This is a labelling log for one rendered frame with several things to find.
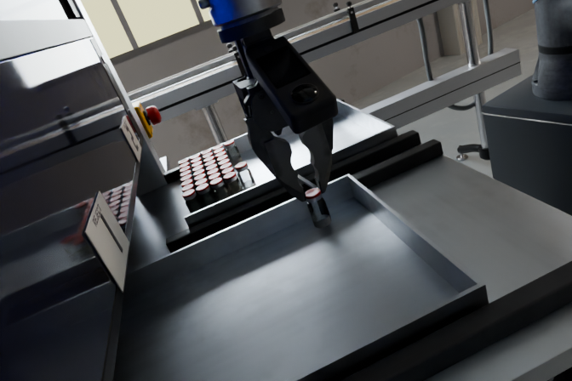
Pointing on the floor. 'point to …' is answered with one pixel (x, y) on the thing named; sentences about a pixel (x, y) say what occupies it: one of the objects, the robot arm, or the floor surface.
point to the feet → (471, 151)
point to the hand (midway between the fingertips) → (311, 189)
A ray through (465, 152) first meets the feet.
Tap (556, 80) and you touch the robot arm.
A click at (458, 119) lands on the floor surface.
